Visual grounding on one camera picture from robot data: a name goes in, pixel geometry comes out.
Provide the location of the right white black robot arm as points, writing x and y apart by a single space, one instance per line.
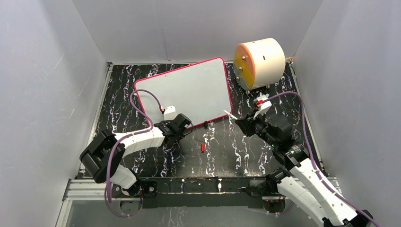
298 180

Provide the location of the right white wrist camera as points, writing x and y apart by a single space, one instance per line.
262 106

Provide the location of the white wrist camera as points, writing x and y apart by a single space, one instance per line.
262 106
169 113

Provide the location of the pink framed whiteboard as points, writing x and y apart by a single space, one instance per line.
200 91

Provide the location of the small white clip object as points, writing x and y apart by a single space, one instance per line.
263 96

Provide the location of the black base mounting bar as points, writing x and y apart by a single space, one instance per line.
250 192

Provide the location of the white marker pen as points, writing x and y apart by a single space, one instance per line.
230 115

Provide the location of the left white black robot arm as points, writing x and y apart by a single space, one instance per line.
102 157

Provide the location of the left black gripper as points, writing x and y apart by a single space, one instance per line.
168 122

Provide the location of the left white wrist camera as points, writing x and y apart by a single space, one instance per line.
169 113

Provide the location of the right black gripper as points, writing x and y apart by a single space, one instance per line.
247 123

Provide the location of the cream cylinder with orange face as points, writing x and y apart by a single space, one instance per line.
258 63

